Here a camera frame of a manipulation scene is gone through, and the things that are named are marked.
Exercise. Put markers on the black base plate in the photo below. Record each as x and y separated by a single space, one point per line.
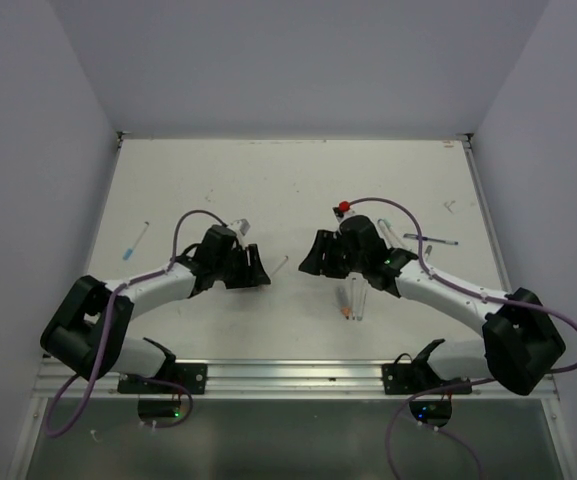
406 376
188 377

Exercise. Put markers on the orange highlighter marker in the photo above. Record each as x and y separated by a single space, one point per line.
343 302

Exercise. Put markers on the green capped white marker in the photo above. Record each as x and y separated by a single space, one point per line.
393 233

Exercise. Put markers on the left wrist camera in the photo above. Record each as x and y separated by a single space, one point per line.
240 226

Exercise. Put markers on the purple capped white pen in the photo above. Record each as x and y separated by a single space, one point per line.
354 293

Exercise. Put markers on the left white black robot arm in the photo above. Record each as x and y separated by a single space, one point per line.
88 331

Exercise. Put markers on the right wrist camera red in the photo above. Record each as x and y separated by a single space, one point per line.
343 211

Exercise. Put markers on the light blue capped pen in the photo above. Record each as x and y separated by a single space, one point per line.
130 250

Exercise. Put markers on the blue ballpoint pen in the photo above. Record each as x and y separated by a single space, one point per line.
412 236

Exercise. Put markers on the blue capped white marker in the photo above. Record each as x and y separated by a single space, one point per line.
387 232

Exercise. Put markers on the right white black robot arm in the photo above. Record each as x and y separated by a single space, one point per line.
517 342

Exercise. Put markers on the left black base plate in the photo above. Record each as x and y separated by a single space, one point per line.
188 377

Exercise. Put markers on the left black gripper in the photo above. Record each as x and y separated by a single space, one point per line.
252 274

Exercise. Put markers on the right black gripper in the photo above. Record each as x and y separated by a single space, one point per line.
314 261

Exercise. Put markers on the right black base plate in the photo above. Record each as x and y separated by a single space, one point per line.
406 376

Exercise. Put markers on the green white pen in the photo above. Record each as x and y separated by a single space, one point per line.
362 296

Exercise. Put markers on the aluminium rail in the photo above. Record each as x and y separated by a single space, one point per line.
282 379

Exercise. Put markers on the thin orange capped pen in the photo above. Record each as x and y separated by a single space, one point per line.
280 265

